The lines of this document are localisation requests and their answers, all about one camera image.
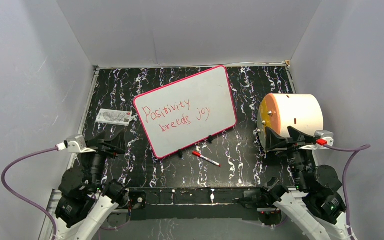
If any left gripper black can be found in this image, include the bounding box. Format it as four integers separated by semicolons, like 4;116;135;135
83;127;126;191

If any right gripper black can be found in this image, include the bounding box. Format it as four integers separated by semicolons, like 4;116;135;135
264;125;314;190

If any pink framed whiteboard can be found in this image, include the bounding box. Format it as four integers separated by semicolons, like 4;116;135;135
133;65;237;159

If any red whiteboard marker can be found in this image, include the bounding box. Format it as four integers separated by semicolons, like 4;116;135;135
199;154;221;167

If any red marker cap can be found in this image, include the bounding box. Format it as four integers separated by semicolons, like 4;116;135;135
192;151;202;158

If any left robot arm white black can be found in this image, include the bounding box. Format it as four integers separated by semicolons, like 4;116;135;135
53;130;131;240

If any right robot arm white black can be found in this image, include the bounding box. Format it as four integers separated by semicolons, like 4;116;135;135
261;126;357;240

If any white printed card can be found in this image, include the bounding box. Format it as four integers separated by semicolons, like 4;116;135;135
95;109;133;126

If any white cylinder orange end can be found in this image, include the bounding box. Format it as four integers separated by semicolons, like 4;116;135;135
257;93;324;151

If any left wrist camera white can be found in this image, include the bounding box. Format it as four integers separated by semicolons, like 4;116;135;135
55;134;97;154

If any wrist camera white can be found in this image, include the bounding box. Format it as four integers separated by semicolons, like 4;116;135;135
55;134;97;154
300;130;334;151

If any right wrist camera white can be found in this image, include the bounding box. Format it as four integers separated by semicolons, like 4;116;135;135
300;130;334;151

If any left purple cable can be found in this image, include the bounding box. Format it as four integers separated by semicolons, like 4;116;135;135
1;143;130;240

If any aluminium frame rail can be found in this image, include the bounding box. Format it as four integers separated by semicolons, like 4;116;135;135
45;188;344;214

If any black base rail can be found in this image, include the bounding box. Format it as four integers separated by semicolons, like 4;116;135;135
129;187;288;226

